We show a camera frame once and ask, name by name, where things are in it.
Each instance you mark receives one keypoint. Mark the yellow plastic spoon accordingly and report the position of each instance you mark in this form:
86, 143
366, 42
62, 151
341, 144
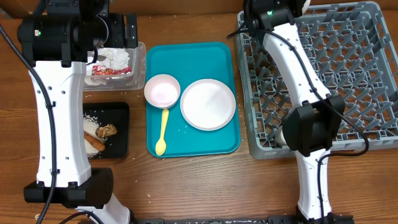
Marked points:
160, 146

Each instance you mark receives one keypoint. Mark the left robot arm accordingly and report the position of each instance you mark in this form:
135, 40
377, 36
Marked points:
55, 41

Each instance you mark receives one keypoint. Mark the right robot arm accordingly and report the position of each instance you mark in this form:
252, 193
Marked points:
310, 128

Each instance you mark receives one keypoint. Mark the red snack wrapper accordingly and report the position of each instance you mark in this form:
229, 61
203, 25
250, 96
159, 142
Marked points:
102, 70

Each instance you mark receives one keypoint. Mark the white paper cup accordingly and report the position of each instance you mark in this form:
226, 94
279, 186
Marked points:
279, 137

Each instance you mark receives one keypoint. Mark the brown food scrap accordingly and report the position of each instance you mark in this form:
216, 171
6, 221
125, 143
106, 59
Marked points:
106, 131

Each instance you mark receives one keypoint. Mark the white round plate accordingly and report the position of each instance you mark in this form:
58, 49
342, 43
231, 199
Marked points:
208, 104

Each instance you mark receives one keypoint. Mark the white napkin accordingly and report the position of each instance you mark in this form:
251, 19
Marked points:
108, 57

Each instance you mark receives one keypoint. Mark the pink bowl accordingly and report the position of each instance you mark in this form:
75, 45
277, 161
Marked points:
162, 91

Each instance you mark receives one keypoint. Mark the clear plastic bin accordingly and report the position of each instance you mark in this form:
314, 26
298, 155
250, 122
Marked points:
132, 81

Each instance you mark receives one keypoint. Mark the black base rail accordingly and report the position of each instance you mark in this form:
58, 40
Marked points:
273, 219

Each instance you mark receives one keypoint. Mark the grey dishwasher rack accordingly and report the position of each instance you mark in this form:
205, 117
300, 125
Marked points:
350, 49

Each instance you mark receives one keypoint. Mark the white rice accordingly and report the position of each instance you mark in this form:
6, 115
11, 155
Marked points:
90, 125

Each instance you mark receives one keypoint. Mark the black waste tray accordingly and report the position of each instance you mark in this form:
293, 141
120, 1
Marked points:
116, 113

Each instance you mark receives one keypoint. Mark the teal serving tray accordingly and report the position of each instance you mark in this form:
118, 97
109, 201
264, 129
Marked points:
188, 63

